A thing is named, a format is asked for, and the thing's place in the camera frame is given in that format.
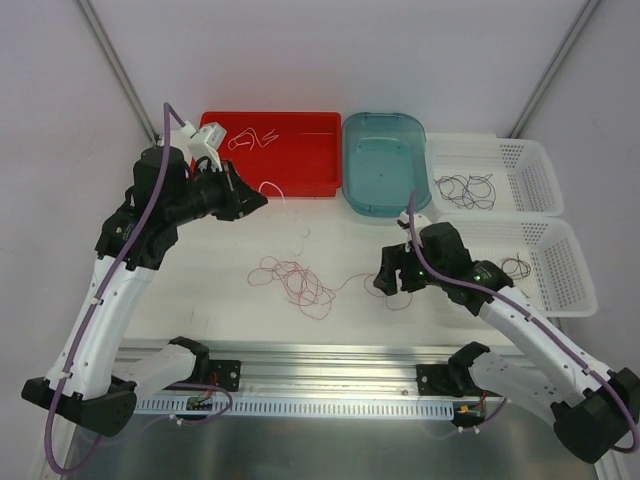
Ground right aluminium frame post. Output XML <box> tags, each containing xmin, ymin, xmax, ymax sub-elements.
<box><xmin>507</xmin><ymin>0</ymin><xmax>605</xmax><ymax>138</ymax></box>

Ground red plastic bin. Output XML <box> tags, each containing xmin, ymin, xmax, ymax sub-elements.
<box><xmin>200</xmin><ymin>111</ymin><xmax>342</xmax><ymax>198</ymax></box>

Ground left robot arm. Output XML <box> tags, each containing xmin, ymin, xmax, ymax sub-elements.
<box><xmin>21</xmin><ymin>147</ymin><xmax>268</xmax><ymax>437</ymax></box>

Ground brown wires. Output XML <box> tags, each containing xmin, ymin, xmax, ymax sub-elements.
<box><xmin>501</xmin><ymin>255</ymin><xmax>532</xmax><ymax>279</ymax></box>

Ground lower white perforated basket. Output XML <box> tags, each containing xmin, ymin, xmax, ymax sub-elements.
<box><xmin>439</xmin><ymin>214</ymin><xmax>598</xmax><ymax>318</ymax></box>

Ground white slotted cable duct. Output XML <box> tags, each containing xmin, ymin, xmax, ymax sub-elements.
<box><xmin>135</xmin><ymin>394</ymin><xmax>454</xmax><ymax>421</ymax></box>

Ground purple wires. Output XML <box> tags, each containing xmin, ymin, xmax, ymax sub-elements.
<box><xmin>432</xmin><ymin>172</ymin><xmax>497</xmax><ymax>211</ymax></box>

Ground white wires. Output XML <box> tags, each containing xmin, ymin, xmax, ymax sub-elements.
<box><xmin>228</xmin><ymin>127</ymin><xmax>312</xmax><ymax>259</ymax></box>

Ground upper white perforated basket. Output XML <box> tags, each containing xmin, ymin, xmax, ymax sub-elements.
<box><xmin>426</xmin><ymin>136</ymin><xmax>564</xmax><ymax>217</ymax></box>

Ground pink wires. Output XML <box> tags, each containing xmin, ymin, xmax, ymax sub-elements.
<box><xmin>247</xmin><ymin>255</ymin><xmax>416</xmax><ymax>321</ymax></box>

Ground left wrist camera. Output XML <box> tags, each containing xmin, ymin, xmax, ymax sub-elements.
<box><xmin>180</xmin><ymin>122</ymin><xmax>227</xmax><ymax>171</ymax></box>

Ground aluminium frame post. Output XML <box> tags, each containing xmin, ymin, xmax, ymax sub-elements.
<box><xmin>72</xmin><ymin>0</ymin><xmax>160</xmax><ymax>144</ymax></box>
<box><xmin>507</xmin><ymin>0</ymin><xmax>605</xmax><ymax>138</ymax></box>

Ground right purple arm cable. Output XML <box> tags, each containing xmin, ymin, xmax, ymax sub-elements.
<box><xmin>407</xmin><ymin>189</ymin><xmax>640</xmax><ymax>454</ymax></box>

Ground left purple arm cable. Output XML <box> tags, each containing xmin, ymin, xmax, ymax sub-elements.
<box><xmin>44</xmin><ymin>102</ymin><xmax>234</xmax><ymax>475</ymax></box>

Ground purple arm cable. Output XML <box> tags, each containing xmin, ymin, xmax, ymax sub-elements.
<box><xmin>407</xmin><ymin>189</ymin><xmax>640</xmax><ymax>454</ymax></box>
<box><xmin>44</xmin><ymin>102</ymin><xmax>234</xmax><ymax>475</ymax></box>

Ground left aluminium frame post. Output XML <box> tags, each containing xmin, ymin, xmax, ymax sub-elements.
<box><xmin>72</xmin><ymin>0</ymin><xmax>160</xmax><ymax>144</ymax></box>

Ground teal translucent plastic bin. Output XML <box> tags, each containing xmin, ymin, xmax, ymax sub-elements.
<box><xmin>342</xmin><ymin>112</ymin><xmax>432</xmax><ymax>218</ymax></box>

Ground white perforated basket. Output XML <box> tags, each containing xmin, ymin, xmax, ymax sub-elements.
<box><xmin>426</xmin><ymin>136</ymin><xmax>564</xmax><ymax>217</ymax></box>
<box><xmin>439</xmin><ymin>214</ymin><xmax>598</xmax><ymax>318</ymax></box>

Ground aluminium mounting rail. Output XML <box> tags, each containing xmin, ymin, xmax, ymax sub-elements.
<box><xmin>114</xmin><ymin>342</ymin><xmax>601</xmax><ymax>404</ymax></box>

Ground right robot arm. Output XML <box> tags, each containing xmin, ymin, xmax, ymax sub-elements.
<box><xmin>373</xmin><ymin>213</ymin><xmax>639</xmax><ymax>464</ymax></box>

